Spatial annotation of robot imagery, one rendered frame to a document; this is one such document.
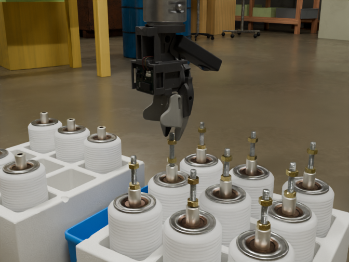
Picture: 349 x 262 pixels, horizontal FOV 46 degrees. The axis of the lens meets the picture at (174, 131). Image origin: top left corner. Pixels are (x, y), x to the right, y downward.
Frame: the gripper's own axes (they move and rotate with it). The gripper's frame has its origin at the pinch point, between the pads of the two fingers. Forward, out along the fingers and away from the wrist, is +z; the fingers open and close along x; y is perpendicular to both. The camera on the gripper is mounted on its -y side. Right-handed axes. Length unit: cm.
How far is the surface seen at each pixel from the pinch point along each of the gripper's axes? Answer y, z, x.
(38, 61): -90, 29, -305
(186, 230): 10.9, 9.8, 16.4
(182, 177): -1.4, 9.8, 0.7
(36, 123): 7, 10, -54
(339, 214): -24.7, 17.1, 22.3
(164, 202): 4.6, 12.7, 2.7
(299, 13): -580, 0, -374
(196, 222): 8.5, 9.4, 15.9
